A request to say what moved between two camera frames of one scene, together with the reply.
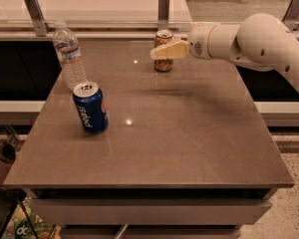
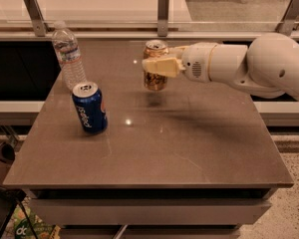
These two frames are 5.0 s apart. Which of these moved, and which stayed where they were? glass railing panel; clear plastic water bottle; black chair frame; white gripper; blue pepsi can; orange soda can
Moved: orange soda can; white gripper
Stayed: blue pepsi can; glass railing panel; black chair frame; clear plastic water bottle
